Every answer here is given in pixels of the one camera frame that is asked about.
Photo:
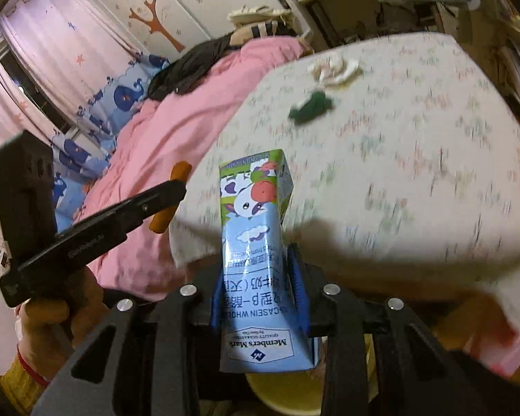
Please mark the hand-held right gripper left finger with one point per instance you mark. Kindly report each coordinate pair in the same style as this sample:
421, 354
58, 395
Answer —
215, 307

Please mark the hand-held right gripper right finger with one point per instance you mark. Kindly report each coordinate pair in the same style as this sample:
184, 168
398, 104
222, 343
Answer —
301, 294

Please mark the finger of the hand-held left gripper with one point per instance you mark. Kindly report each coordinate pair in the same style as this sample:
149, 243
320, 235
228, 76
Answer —
151, 203

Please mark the brown bread stick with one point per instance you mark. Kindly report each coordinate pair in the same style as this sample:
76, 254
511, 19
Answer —
181, 171

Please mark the blue milk carton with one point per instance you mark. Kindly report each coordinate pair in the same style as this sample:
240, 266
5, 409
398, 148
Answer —
255, 247

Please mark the yellow bin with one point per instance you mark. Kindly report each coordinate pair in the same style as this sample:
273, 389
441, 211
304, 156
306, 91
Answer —
286, 394

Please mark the person's left forearm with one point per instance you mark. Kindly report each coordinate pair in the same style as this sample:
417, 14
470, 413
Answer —
17, 392

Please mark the person's left hand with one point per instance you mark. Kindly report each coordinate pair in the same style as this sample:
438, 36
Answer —
56, 325

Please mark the pink duvet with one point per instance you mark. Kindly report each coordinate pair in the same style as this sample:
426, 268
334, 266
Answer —
156, 138

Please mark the whale print curtain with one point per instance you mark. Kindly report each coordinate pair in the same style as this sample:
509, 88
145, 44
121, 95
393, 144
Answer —
69, 73

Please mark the black jacket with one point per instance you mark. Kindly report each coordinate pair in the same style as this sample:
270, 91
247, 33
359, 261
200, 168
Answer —
186, 69

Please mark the floral tablecloth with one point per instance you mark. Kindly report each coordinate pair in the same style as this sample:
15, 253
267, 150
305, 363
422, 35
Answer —
416, 160

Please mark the striped beige pillow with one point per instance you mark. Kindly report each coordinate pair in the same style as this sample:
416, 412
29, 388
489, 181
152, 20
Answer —
260, 30

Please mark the beige canvas bag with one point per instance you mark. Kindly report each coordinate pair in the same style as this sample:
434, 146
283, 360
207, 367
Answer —
260, 13

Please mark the crumpled white tissue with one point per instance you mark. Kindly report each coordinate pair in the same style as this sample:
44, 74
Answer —
333, 71

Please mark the plastic bags under desk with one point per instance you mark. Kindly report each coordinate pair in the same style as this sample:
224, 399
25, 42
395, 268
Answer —
394, 15

